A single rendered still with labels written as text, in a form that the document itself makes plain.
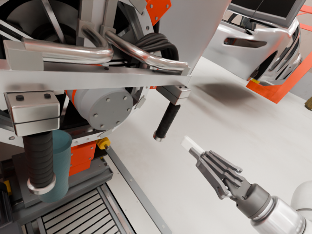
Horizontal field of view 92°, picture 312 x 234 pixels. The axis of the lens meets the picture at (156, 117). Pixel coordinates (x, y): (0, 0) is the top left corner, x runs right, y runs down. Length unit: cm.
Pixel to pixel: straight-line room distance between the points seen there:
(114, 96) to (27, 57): 20
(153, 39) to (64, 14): 36
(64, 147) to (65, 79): 24
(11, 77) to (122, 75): 15
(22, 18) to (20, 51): 46
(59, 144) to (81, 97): 14
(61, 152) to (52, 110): 23
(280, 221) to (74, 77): 45
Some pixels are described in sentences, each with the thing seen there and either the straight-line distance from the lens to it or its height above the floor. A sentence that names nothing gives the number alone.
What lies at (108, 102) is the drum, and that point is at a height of 88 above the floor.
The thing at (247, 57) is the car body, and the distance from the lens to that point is 282.
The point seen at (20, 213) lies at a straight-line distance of 105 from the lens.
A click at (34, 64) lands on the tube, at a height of 99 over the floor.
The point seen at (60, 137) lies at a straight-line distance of 48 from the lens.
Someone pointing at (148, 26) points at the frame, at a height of 105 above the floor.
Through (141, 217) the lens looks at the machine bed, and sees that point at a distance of 113.
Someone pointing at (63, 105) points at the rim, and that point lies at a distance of 67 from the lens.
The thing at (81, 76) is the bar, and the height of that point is 97.
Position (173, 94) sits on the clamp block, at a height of 93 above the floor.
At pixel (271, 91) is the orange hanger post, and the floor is 67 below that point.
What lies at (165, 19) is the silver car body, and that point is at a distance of 81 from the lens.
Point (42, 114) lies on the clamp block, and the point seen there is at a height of 93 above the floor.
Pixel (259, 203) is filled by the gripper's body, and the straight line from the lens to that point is 43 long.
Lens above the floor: 109
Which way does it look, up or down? 32 degrees down
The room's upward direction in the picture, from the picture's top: 24 degrees clockwise
